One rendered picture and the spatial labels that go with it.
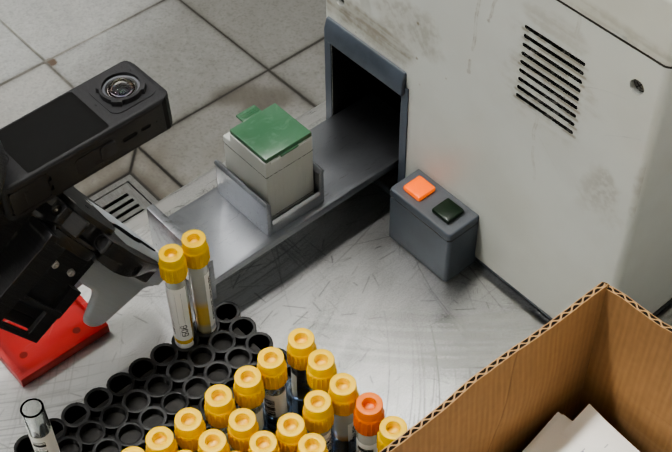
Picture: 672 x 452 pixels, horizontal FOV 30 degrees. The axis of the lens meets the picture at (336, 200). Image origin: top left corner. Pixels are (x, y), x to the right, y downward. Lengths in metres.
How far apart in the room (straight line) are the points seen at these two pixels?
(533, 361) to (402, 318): 0.19
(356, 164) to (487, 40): 0.18
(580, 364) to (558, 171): 0.12
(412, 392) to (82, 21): 1.78
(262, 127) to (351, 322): 0.15
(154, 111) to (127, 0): 1.84
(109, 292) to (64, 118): 0.13
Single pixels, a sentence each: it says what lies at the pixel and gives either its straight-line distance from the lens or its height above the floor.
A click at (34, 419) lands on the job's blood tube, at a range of 0.71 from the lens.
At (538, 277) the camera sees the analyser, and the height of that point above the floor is 0.91.
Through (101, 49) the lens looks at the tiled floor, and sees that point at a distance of 2.44.
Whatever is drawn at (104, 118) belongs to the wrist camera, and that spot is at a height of 1.08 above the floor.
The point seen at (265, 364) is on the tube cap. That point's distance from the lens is 0.69.
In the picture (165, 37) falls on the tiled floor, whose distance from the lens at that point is 2.45.
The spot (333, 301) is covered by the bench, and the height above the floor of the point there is 0.87.
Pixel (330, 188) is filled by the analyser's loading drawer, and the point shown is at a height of 0.91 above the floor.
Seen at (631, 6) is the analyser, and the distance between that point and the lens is 0.66.
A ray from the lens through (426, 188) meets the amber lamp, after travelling 0.86.
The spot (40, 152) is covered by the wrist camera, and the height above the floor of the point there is 1.08.
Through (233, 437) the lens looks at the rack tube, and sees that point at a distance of 0.68.
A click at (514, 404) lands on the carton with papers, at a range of 0.70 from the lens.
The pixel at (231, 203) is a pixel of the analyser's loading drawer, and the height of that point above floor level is 0.92.
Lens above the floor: 1.56
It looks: 47 degrees down
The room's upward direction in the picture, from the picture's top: 1 degrees counter-clockwise
